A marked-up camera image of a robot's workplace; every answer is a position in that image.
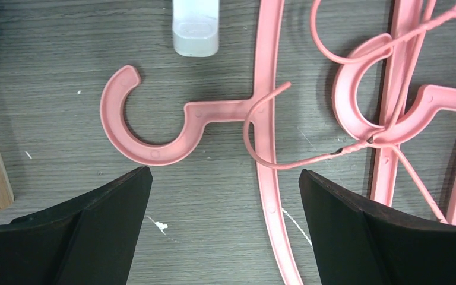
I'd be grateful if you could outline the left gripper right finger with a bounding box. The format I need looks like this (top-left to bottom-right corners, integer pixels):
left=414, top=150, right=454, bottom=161
left=299, top=170, right=456, bottom=284

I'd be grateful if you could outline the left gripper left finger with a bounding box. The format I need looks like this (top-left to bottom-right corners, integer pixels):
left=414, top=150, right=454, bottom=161
left=0, top=167, right=153, bottom=284

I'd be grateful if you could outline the pink wire hanger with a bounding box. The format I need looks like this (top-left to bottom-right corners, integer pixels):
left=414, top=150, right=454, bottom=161
left=310, top=1, right=456, bottom=144
left=243, top=81, right=448, bottom=224

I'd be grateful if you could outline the left thick pink hanger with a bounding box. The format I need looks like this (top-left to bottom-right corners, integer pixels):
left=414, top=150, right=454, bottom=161
left=100, top=1, right=302, bottom=284

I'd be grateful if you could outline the thick pink hanger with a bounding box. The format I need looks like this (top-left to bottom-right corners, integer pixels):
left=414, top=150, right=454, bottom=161
left=100, top=1, right=302, bottom=284
left=331, top=0, right=456, bottom=228

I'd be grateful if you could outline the right thick pink hanger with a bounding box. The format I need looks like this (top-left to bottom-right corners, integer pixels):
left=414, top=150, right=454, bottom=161
left=331, top=0, right=456, bottom=228

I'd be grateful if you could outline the white metal clothes rack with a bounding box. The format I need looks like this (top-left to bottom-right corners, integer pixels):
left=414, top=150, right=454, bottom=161
left=172, top=0, right=220, bottom=58

